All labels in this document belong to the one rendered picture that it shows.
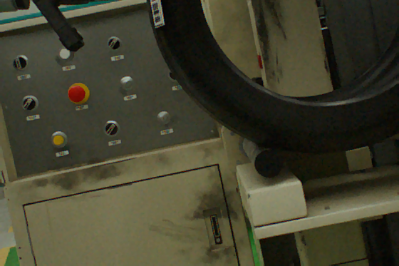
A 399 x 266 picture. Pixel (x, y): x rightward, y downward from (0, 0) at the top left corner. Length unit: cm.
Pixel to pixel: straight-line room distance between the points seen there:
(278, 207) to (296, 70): 44
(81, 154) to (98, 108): 12
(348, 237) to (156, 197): 48
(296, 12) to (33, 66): 68
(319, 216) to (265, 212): 9
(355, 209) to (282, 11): 51
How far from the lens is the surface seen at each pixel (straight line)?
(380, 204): 125
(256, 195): 121
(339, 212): 123
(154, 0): 121
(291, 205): 122
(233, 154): 155
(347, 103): 120
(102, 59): 187
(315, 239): 162
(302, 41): 158
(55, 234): 188
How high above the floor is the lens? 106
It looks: 3 degrees down
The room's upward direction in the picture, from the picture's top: 12 degrees counter-clockwise
